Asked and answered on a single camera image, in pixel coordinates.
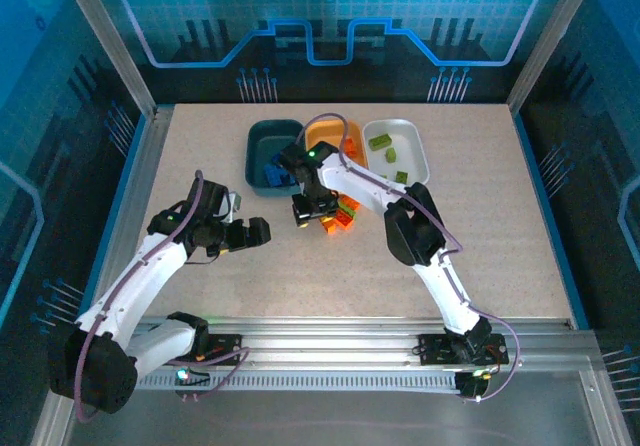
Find right aluminium frame post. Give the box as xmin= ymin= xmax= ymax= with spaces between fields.
xmin=504 ymin=0 xmax=591 ymax=113

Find orange plastic container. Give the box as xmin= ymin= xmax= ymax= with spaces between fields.
xmin=303 ymin=119 xmax=370 ymax=168

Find aluminium side frame rail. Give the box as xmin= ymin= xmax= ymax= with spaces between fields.
xmin=84 ymin=105 xmax=175 ymax=330

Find white plastic container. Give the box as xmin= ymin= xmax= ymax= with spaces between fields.
xmin=362 ymin=118 xmax=431 ymax=186

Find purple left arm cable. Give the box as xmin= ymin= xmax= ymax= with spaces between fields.
xmin=74 ymin=169 xmax=251 ymax=423

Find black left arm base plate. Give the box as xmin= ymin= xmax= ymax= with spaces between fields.
xmin=189 ymin=334 xmax=245 ymax=367

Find grey metal front panel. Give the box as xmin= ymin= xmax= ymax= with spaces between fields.
xmin=29 ymin=368 xmax=634 ymax=446

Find left aluminium frame post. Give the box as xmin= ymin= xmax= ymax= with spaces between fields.
xmin=54 ymin=0 xmax=161 ymax=117

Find dark teal plastic container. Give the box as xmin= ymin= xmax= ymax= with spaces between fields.
xmin=244 ymin=118 xmax=306 ymax=198

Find slotted grey cable duct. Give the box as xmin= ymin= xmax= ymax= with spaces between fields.
xmin=134 ymin=373 xmax=461 ymax=393

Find aluminium front frame rail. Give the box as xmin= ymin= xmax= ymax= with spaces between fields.
xmin=62 ymin=315 xmax=599 ymax=367

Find aluminium frame post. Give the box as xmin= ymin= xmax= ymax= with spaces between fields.
xmin=54 ymin=0 xmax=161 ymax=117
xmin=504 ymin=0 xmax=591 ymax=113

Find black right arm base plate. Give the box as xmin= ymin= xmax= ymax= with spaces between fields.
xmin=417 ymin=333 xmax=510 ymax=367

